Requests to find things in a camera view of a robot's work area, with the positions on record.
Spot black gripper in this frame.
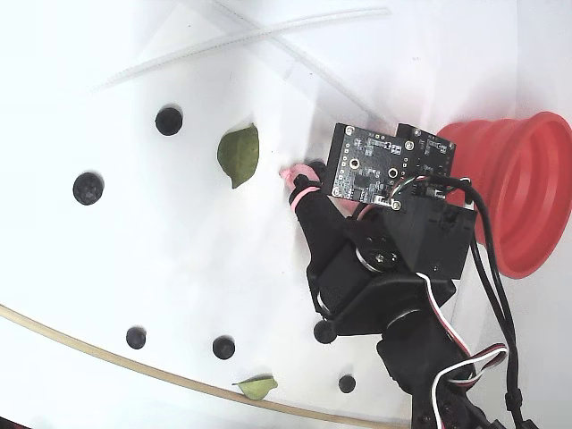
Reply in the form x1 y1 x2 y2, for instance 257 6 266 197
278 163 458 336

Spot red collapsible silicone cup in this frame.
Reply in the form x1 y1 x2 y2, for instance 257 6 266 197
435 110 572 280

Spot dark green leaf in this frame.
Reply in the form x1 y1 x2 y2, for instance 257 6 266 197
216 122 261 190

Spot white paper sheet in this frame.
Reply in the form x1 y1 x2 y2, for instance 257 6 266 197
0 4 475 429

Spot light green leaf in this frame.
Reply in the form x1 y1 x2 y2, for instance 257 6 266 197
231 374 279 400

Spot long thin wooden stick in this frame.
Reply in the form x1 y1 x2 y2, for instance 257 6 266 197
0 301 415 429

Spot thin multicoloured camera wires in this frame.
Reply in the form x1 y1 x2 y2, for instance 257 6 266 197
384 174 430 203

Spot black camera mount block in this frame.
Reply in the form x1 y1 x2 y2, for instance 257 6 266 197
386 176 479 282

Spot white red black servo wire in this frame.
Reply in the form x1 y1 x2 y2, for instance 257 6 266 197
415 272 510 429

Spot black camera cable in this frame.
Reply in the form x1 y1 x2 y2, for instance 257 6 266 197
424 176 528 429
467 243 524 429

